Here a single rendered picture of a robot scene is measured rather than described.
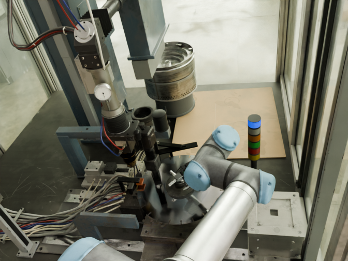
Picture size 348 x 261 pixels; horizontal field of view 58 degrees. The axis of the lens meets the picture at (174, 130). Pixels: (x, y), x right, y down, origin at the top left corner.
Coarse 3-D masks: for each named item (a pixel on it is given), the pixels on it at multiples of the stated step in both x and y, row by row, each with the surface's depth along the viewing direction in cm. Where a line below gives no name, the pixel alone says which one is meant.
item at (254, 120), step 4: (252, 116) 110; (256, 116) 110; (248, 120) 110; (252, 120) 109; (256, 120) 108; (260, 120) 109; (248, 124) 111; (252, 124) 109; (256, 124) 109; (260, 124) 110; (252, 128) 110
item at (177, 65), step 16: (176, 48) 179; (192, 48) 171; (160, 64) 177; (176, 64) 159; (192, 64) 167; (144, 80) 173; (160, 80) 164; (176, 80) 165; (192, 80) 171; (160, 96) 171; (176, 96) 170; (192, 96) 184; (176, 112) 181
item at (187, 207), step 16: (176, 160) 129; (144, 176) 125; (144, 192) 119; (160, 192) 118; (192, 192) 115; (208, 192) 114; (144, 208) 113; (160, 208) 112; (176, 208) 111; (192, 208) 110; (208, 208) 109; (176, 224) 106
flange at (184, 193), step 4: (172, 176) 122; (168, 180) 120; (172, 180) 120; (172, 184) 118; (176, 184) 116; (180, 184) 116; (168, 188) 117; (172, 188) 117; (176, 188) 116; (180, 188) 116; (192, 188) 116; (168, 192) 116; (172, 192) 116; (176, 192) 115; (180, 192) 115; (184, 192) 115; (188, 192) 114; (172, 196) 115; (176, 196) 114; (180, 196) 114; (184, 196) 114
